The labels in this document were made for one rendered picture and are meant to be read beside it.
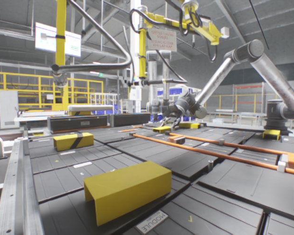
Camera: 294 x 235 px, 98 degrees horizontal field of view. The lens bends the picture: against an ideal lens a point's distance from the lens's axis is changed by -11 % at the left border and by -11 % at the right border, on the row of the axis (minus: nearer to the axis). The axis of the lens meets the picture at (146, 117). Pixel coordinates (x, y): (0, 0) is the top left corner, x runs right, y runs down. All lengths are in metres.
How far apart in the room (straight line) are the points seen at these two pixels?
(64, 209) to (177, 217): 0.19
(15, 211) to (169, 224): 0.27
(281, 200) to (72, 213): 0.36
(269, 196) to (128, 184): 0.26
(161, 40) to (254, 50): 0.88
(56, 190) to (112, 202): 0.16
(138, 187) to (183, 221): 0.09
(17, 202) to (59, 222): 0.13
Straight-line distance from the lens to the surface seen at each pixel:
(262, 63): 1.60
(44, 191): 0.37
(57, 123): 1.12
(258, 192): 0.36
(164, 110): 2.44
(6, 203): 0.40
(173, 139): 0.64
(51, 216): 0.30
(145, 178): 0.27
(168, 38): 1.75
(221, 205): 0.31
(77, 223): 0.27
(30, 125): 5.43
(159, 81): 1.39
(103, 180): 0.27
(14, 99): 9.59
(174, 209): 0.28
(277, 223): 0.31
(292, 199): 0.38
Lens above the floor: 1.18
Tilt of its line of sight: 5 degrees down
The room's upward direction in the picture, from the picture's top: straight up
